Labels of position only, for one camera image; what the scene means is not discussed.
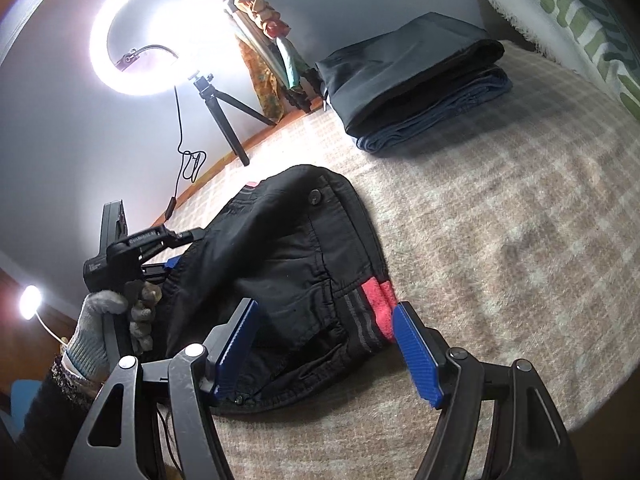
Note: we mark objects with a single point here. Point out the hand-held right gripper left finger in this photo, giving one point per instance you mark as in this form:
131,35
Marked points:
235,350

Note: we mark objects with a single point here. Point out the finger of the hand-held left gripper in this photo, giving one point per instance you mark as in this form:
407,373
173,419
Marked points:
185,236
167,266

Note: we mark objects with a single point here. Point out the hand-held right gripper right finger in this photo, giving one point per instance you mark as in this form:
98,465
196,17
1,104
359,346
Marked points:
415,355

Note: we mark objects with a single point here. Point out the black pants with red lining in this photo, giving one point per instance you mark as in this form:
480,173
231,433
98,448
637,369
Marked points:
290,260

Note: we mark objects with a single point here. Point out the person's left forearm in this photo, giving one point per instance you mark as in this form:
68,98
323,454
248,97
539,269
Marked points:
45,410

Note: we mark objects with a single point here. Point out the folded black pants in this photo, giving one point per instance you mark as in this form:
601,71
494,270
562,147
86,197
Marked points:
400,70

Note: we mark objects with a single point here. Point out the person's left hand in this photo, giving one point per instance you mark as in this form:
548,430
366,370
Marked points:
95,320

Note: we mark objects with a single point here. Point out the small round lamp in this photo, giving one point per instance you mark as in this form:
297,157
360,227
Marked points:
30,302

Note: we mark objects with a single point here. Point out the black tripod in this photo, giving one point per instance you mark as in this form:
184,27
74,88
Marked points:
220,110

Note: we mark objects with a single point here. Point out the blue plastic object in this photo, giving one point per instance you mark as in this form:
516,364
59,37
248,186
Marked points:
27,395

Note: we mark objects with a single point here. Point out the colourful hanging clothes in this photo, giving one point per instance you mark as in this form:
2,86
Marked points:
260,70

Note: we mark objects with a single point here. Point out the black gooseneck phone holder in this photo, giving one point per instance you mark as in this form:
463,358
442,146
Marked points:
150,51

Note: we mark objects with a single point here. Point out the folded blue jeans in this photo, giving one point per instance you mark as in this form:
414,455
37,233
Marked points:
450,110

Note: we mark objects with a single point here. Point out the green and white patterned cloth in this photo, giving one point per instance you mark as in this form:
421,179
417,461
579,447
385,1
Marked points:
550,5

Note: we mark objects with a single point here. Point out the orange wooden bed frame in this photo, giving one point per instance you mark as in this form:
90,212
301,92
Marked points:
215,170

